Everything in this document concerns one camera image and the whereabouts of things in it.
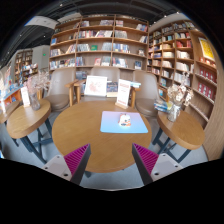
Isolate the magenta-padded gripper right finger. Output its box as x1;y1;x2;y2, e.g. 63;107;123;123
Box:
131;143;184;186

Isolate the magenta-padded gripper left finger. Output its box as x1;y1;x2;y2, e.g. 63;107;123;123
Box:
40;143;92;186

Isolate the white orange patterned computer mouse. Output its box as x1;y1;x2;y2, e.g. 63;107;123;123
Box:
118;113;132;128

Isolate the pale blue pink mouse pad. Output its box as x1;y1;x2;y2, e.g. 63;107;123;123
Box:
99;110;149;135

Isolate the round wooden side table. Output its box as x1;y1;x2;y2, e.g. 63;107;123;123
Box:
151;109;206;164
0;99;22;125
6;98;54;164

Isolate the glass vase with pale flowers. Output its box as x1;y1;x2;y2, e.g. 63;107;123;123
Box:
166;72;195;123

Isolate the stack of colourful books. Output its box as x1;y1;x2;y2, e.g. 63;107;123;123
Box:
153;99;174;114

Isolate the glass vase with pink flowers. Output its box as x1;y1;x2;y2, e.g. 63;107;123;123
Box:
25;69;51;112

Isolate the beige wooden-armed armchair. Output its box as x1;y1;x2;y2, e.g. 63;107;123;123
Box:
73;66;139;103
44;67;79;113
131;69;169;118

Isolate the small white table sign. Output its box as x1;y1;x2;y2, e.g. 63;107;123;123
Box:
19;86;32;108

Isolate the white red standing table sign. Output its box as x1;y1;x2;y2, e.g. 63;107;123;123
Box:
115;78;132;110

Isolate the orange book display stand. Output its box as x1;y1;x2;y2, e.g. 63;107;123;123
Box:
0;66;24;111

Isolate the stack of light blue books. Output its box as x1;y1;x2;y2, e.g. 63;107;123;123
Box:
129;80;143;89

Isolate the white framed red-print picture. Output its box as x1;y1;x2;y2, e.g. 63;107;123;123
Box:
83;74;108;98

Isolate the dark cover book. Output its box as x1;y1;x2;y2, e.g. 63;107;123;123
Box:
106;81;119;98

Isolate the distant wooden bookshelf unit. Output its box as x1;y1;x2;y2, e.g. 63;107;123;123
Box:
13;48;39;84

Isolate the angled wooden bookshelf unit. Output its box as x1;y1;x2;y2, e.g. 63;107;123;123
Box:
147;19;221;124

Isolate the wide wooden bookshelf unit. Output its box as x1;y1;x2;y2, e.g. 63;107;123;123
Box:
48;13;150;81

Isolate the white hanging ceiling sign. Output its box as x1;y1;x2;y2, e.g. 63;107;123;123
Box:
24;15;60;30

